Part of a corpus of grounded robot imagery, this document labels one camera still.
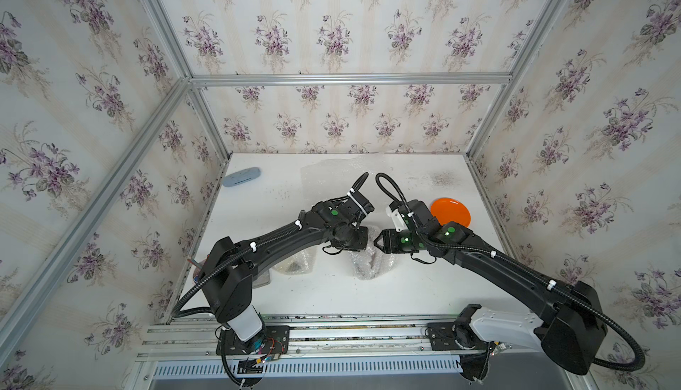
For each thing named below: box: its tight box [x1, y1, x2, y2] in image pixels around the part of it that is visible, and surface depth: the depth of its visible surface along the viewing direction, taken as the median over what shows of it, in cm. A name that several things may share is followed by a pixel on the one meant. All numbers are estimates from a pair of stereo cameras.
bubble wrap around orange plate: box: [300, 153, 384, 211], surface depth 117 cm
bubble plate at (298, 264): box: [272, 246, 319, 275], surface depth 86 cm
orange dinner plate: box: [430, 197, 472, 227], surface depth 103 cm
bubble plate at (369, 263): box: [350, 247, 398, 281], surface depth 76 cm
